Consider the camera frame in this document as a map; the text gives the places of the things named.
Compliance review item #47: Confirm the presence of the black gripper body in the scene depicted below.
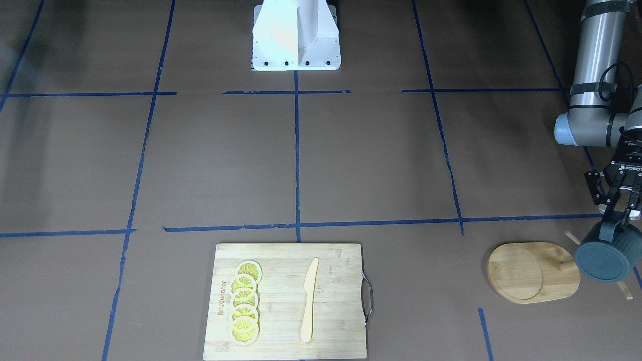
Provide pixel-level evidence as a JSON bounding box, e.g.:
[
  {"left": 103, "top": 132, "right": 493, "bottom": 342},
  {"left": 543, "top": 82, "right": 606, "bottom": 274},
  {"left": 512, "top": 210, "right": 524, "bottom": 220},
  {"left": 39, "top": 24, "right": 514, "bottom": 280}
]
[{"left": 584, "top": 135, "right": 641, "bottom": 213}]

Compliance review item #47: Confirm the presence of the grey cup yellow interior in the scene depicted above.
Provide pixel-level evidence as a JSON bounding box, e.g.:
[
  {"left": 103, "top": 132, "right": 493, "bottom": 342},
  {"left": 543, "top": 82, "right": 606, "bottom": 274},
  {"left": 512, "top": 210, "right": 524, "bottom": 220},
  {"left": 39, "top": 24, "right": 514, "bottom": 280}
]
[{"left": 575, "top": 221, "right": 641, "bottom": 283}]

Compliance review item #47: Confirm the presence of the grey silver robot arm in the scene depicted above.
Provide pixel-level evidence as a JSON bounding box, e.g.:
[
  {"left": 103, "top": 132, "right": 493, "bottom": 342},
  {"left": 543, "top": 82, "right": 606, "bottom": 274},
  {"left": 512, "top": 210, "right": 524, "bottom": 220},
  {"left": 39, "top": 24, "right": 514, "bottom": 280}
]
[{"left": 554, "top": 1, "right": 640, "bottom": 231}]

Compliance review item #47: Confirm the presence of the wooden cup storage rack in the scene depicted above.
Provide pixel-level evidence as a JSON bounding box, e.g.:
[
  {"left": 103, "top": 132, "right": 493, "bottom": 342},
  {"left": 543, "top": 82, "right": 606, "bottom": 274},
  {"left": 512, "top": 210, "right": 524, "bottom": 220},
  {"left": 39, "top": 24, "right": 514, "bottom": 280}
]
[{"left": 486, "top": 240, "right": 634, "bottom": 304}]

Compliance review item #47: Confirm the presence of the bamboo cutting board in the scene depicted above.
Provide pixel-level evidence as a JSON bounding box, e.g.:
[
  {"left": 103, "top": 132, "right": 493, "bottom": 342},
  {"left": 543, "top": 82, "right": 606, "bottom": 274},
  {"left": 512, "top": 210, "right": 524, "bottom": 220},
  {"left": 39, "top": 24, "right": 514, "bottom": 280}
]
[{"left": 203, "top": 244, "right": 369, "bottom": 360}]

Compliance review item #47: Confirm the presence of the yellow plastic knife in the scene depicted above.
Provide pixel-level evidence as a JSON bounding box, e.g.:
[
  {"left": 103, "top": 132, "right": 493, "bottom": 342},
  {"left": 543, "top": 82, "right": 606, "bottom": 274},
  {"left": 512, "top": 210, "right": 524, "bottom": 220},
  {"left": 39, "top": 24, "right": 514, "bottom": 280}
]
[{"left": 299, "top": 257, "right": 319, "bottom": 343}]

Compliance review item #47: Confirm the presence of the lemon slice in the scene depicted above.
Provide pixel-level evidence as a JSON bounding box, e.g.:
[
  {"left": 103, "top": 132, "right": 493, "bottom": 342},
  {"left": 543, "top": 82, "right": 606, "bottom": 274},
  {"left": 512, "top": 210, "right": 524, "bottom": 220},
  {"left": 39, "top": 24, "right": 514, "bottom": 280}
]
[
  {"left": 230, "top": 273, "right": 257, "bottom": 293},
  {"left": 231, "top": 288, "right": 260, "bottom": 308},
  {"left": 236, "top": 260, "right": 263, "bottom": 283},
  {"left": 231, "top": 316, "right": 260, "bottom": 346},
  {"left": 231, "top": 303, "right": 260, "bottom": 323}
]

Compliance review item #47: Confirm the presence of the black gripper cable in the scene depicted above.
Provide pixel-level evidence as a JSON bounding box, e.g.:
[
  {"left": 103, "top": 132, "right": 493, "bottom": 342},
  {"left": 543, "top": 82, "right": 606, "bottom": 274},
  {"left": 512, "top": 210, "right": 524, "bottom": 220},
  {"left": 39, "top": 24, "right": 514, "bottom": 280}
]
[{"left": 597, "top": 61, "right": 637, "bottom": 113}]

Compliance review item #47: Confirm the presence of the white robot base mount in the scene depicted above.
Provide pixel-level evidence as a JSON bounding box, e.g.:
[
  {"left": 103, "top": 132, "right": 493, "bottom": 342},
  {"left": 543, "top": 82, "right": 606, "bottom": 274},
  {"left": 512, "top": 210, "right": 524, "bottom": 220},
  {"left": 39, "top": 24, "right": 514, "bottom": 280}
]
[{"left": 251, "top": 1, "right": 342, "bottom": 71}]

